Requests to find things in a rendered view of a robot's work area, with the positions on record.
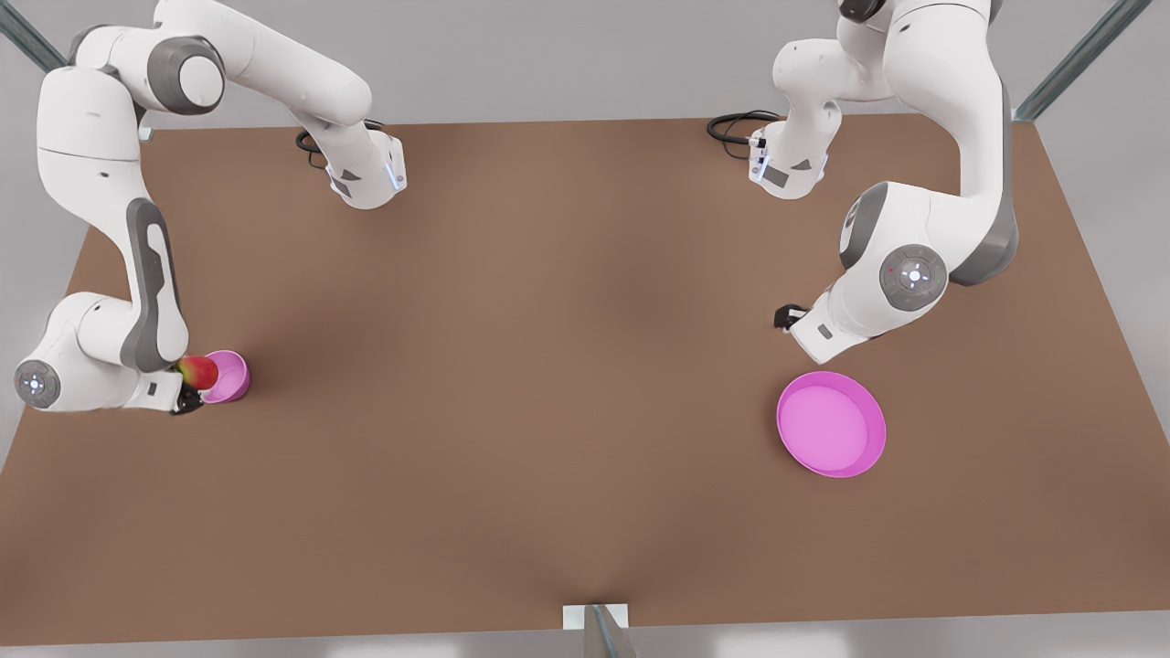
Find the pink bowl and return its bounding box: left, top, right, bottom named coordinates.
left=199, top=350, right=251, bottom=404

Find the pink plate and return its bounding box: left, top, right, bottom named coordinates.
left=776, top=370, right=888, bottom=479

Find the black cable loop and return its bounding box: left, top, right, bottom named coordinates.
left=294, top=119, right=387, bottom=171
left=706, top=111, right=783, bottom=162

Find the silver frame post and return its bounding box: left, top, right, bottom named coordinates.
left=561, top=603, right=639, bottom=658
left=1013, top=0, right=1154, bottom=123
left=0, top=5, right=69, bottom=74

